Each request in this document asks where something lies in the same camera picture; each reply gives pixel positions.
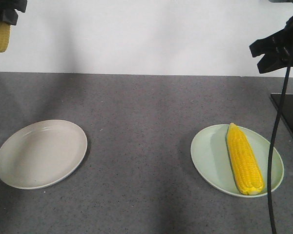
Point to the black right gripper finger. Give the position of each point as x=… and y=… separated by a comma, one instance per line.
x=274, y=44
x=271, y=63

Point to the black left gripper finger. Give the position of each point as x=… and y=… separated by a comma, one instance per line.
x=9, y=8

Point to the light green round plate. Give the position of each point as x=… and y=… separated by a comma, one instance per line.
x=209, y=154

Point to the beige round plate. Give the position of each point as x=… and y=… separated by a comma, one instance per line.
x=42, y=154

